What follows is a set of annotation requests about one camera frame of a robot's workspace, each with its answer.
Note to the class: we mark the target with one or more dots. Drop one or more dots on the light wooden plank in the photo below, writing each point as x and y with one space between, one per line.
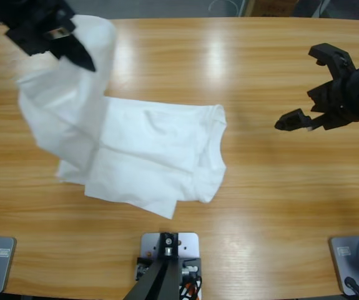
249 7

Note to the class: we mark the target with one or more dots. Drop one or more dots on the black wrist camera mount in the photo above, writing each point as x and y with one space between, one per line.
329 51

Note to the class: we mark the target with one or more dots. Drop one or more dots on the brown cardboard box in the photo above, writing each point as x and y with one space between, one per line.
273 7

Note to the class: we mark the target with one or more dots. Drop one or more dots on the white mount block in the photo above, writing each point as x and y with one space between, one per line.
188 243

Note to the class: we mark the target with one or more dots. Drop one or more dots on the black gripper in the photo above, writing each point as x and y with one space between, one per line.
344 100
26 22

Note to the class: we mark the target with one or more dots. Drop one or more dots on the black clamp bracket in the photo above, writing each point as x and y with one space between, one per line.
193 260

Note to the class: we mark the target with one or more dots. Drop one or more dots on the white T-shirt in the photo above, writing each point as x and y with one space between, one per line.
151 150

